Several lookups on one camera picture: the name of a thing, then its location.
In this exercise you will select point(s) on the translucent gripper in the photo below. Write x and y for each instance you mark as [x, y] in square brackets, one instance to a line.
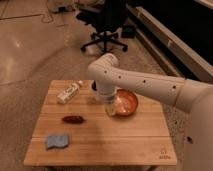
[110, 109]

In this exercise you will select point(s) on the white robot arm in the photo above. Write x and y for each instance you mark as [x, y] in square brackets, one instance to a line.
[190, 96]

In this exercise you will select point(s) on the orange bowl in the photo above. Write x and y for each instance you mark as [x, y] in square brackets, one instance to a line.
[126, 102]

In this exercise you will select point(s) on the white cup with black items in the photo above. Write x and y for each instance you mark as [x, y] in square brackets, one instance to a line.
[94, 89]

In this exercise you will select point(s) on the white plastic bottle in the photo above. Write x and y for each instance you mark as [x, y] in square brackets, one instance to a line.
[64, 96]

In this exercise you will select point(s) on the wooden table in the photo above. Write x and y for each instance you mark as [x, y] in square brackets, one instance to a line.
[140, 139]

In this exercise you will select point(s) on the blue folded cloth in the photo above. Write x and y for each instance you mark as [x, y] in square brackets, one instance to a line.
[57, 141]

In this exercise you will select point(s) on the black box on floor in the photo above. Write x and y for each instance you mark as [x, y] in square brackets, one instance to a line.
[128, 31]

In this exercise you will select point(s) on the black office chair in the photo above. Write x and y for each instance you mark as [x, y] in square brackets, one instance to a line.
[106, 19]

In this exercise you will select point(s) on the white device on floor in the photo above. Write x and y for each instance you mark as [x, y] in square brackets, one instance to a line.
[57, 6]

